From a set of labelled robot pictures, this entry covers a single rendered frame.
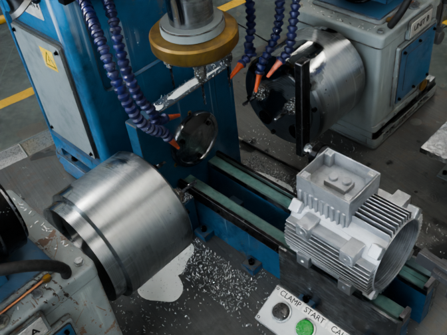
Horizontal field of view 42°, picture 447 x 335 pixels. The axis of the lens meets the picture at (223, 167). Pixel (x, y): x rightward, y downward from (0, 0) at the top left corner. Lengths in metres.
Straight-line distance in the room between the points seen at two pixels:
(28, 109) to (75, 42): 2.31
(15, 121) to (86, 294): 2.51
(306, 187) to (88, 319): 0.46
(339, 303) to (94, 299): 0.50
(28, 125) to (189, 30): 2.36
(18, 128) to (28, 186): 1.68
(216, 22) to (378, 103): 0.60
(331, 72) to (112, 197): 0.61
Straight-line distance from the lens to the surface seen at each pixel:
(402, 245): 1.22
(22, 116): 3.50
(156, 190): 1.11
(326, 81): 1.38
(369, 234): 1.08
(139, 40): 1.36
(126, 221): 1.08
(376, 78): 1.53
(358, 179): 1.13
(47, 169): 1.78
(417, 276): 1.25
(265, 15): 4.00
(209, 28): 1.13
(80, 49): 1.26
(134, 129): 1.27
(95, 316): 1.09
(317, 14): 1.56
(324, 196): 1.08
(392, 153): 1.67
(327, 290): 1.23
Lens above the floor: 1.91
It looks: 43 degrees down
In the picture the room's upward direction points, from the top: 8 degrees counter-clockwise
